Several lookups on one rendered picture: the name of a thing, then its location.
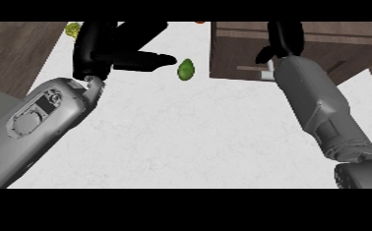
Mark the brown wooden cabinet panel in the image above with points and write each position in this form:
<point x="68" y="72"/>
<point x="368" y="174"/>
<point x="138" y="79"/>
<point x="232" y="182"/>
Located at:
<point x="27" y="53"/>

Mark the brown wooden drawer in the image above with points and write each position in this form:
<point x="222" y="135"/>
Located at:
<point x="334" y="49"/>

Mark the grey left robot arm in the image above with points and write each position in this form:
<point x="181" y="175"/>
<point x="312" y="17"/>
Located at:
<point x="43" y="123"/>

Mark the yellow-green round vegetable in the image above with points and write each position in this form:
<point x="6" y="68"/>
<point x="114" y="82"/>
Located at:
<point x="73" y="29"/>

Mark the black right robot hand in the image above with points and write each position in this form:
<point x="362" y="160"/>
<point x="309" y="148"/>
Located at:
<point x="285" y="38"/>

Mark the orange round fruit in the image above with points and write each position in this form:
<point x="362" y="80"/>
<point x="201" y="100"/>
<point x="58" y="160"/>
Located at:
<point x="200" y="22"/>

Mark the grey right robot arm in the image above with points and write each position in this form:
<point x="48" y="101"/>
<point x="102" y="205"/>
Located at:
<point x="318" y="110"/>

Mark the green avocado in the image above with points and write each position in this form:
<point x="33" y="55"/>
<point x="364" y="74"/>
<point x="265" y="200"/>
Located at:
<point x="186" y="69"/>

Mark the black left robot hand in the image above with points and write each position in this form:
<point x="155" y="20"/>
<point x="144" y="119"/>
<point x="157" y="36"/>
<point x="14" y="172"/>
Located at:
<point x="96" y="53"/>

